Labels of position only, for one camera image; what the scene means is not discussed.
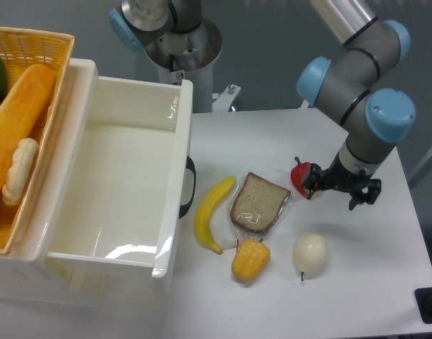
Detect wrapped brown bread slice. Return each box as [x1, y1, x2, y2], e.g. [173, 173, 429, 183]
[222, 172, 292, 250]

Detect cream croissant pastry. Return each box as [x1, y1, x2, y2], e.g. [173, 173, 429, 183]
[1, 138, 39, 206]

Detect yellow bell pepper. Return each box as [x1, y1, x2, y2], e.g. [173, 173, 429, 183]
[232, 239, 270, 283]

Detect yellow wicker basket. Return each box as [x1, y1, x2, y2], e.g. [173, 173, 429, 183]
[0, 27, 75, 255]

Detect red bell pepper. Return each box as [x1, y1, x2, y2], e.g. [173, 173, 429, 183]
[290, 156, 313, 198]

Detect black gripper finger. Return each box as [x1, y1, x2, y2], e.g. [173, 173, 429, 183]
[349, 179, 381, 210]
[301, 163, 324, 200]

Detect white plastic drawer box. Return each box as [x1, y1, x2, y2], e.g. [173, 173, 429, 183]
[0, 59, 193, 305]

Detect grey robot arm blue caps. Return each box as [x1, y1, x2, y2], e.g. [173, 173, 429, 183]
[109, 1, 416, 207]

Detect pale white pear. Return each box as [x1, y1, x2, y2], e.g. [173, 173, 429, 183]
[293, 232, 328, 281]

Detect orange baguette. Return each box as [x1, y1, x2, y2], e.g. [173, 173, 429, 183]
[0, 64, 55, 190]

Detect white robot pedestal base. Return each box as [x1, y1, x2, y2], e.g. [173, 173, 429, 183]
[146, 18, 241, 113]

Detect black device at table edge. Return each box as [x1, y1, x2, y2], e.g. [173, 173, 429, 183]
[414, 287, 432, 324]

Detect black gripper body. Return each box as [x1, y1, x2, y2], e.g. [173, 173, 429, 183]
[321, 154, 372, 193]

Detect yellow banana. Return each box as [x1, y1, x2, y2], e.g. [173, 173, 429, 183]
[194, 176, 236, 255]

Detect black drawer handle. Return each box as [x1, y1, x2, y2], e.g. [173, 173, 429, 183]
[179, 156, 196, 219]

